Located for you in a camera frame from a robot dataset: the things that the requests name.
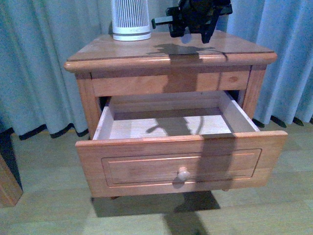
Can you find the white slatted cylinder device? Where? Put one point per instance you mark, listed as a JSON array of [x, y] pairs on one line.
[[130, 20]]

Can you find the grey curtain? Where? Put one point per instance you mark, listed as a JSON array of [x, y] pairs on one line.
[[37, 36]]

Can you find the wooden bed frame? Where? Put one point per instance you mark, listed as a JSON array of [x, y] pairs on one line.
[[10, 191]]

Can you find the wooden nightstand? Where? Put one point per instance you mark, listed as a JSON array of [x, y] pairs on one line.
[[163, 65]]

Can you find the white medicine bottle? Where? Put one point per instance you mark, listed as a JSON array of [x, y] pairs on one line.
[[186, 38]]

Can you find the wooden drawer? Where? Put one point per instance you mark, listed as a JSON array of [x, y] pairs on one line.
[[181, 142]]

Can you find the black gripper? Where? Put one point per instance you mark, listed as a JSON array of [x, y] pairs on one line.
[[194, 17]]

